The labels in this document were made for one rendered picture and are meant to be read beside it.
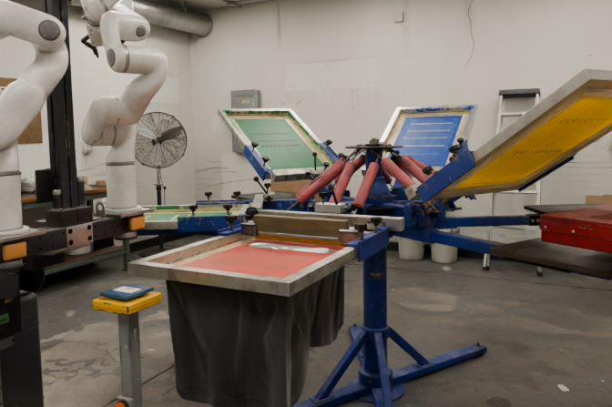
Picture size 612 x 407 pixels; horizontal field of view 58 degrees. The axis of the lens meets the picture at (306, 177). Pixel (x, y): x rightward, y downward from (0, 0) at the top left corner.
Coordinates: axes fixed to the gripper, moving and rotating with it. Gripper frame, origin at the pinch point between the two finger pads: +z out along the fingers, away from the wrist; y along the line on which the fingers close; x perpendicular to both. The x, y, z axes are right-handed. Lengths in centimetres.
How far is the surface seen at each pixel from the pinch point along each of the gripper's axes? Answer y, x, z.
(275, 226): 48, -67, 42
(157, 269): 6, -92, 8
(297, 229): 56, -73, 39
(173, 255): 10, -80, 23
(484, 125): 318, 135, 284
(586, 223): 135, -116, -4
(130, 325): -2, -111, 0
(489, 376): 157, -120, 167
